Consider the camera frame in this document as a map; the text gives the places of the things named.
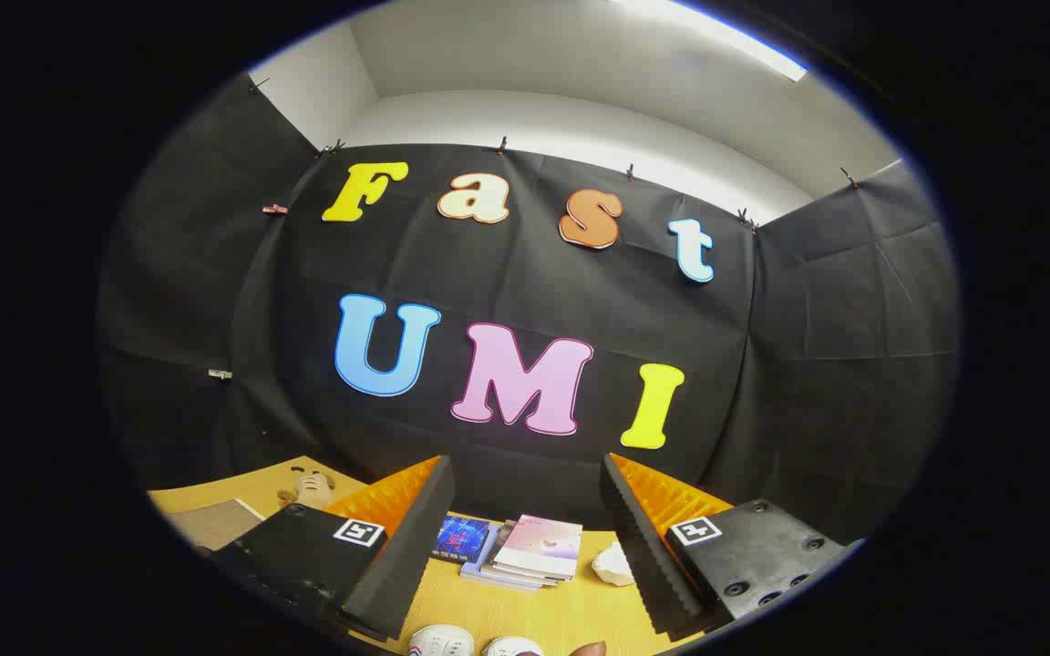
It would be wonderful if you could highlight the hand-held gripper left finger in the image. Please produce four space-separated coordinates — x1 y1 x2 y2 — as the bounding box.
211 454 456 641

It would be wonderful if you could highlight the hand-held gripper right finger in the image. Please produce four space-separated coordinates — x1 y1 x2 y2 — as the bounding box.
599 452 865 639

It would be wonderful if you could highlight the fabric storage box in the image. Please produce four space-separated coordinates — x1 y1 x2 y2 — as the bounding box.
165 497 266 552

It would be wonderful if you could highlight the crumpled white paper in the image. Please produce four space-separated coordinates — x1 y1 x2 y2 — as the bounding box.
592 542 637 587

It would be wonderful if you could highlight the blue cover book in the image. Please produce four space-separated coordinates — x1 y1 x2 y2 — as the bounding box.
432 515 491 564

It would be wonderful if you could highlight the pale blue book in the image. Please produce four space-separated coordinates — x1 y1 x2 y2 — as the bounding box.
459 524 555 591

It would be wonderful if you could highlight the beige plush toy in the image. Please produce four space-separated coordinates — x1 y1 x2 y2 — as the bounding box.
277 465 336 509

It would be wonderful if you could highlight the row of black clips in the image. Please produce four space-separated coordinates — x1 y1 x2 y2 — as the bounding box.
250 77 859 233

